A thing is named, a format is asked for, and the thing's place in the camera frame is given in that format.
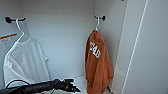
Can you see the small dark wall fitting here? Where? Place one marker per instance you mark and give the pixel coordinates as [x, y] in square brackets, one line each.
[109, 89]

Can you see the white wardrobe door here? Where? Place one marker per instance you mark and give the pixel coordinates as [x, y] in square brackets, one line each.
[153, 50]

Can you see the white hanger with white shirt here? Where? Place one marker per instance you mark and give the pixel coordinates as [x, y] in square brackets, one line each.
[20, 31]

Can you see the black wardrobe hook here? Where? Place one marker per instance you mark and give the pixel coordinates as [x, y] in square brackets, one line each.
[102, 17]

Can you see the black hook near orange label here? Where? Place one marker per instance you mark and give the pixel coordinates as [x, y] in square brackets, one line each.
[8, 20]

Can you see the white wardrobe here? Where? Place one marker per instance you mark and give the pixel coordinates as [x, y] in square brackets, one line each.
[66, 36]

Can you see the orange label strip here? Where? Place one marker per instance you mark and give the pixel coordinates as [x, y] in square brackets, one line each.
[8, 36]

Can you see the white t-shirt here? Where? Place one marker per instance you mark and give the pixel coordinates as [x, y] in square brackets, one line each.
[26, 63]

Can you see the orange garment with white print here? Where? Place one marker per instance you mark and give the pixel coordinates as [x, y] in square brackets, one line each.
[98, 70]

